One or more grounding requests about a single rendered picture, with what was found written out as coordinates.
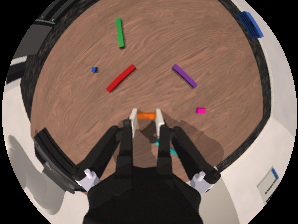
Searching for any orange rod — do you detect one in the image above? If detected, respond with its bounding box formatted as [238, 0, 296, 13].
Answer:
[137, 112, 156, 119]

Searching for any purple rod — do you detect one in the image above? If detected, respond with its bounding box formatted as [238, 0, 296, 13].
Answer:
[172, 64, 198, 88]

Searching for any red rod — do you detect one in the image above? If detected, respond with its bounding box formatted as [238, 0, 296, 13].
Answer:
[106, 64, 136, 92]

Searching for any green rod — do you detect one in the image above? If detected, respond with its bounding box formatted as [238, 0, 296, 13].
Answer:
[116, 18, 125, 49]

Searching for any turquoise rod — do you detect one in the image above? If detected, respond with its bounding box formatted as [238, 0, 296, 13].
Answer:
[155, 139, 178, 157]

